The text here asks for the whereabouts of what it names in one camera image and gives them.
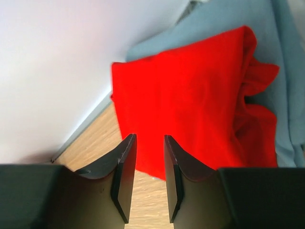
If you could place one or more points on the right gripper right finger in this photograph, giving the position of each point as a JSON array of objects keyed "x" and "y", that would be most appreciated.
[{"x": 231, "y": 198}]

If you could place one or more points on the red t shirt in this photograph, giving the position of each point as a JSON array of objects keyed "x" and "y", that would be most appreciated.
[{"x": 198, "y": 95}]

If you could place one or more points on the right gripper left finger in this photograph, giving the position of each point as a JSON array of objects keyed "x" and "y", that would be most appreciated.
[{"x": 45, "y": 196}]

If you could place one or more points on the folded blue t shirt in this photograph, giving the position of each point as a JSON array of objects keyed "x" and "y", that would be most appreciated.
[{"x": 278, "y": 42}]

